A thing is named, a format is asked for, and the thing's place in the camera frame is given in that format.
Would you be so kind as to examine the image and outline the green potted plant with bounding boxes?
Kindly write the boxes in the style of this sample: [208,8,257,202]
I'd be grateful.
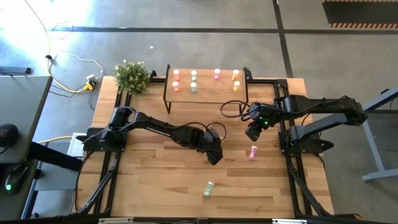
[112,60,150,95]

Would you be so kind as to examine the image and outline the yellow floor cable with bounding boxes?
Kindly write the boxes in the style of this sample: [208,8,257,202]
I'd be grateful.
[24,0,94,94]

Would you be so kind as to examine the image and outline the black mat striped edge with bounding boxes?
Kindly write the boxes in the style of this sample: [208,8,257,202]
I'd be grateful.
[322,0,398,29]

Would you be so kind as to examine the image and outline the white floor cable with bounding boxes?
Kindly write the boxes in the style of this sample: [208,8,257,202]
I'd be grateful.
[49,20,104,80]

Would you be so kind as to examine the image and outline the grey desk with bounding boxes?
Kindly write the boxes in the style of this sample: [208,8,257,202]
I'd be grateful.
[0,75,53,164]

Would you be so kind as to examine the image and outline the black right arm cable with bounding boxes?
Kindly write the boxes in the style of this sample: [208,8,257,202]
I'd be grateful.
[220,100,251,123]

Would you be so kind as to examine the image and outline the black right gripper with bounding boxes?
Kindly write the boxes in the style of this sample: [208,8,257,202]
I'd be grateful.
[244,101,278,143]

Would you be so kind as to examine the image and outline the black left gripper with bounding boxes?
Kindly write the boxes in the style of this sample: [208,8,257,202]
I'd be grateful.
[193,126,224,166]

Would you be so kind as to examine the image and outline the dark brown desk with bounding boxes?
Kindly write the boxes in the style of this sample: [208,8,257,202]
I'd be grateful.
[0,160,40,223]

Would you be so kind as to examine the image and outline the yellow white power plug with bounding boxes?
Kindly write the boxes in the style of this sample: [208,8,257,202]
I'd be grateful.
[85,73,97,91]

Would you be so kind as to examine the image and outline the black computer mouse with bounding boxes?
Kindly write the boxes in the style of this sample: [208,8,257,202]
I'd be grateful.
[3,166,28,196]
[0,123,19,147]

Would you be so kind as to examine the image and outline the black desk support beam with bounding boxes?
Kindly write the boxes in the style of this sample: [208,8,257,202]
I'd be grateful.
[27,140,83,172]

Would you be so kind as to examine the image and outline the blue grey metal table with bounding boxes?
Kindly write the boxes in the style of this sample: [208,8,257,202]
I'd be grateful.
[360,86,398,183]

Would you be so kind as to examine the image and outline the black flat device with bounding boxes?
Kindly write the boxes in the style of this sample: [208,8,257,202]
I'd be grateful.
[0,66,33,77]

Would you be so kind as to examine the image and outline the silver metal bracket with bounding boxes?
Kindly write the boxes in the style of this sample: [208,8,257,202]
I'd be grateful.
[98,217,134,224]
[272,218,308,224]

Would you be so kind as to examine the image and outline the white box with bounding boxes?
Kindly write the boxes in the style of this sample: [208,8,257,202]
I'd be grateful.
[67,132,90,156]

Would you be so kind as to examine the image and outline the wooden shelf black metal legs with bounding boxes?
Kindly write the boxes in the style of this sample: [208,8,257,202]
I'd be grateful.
[163,64,253,116]

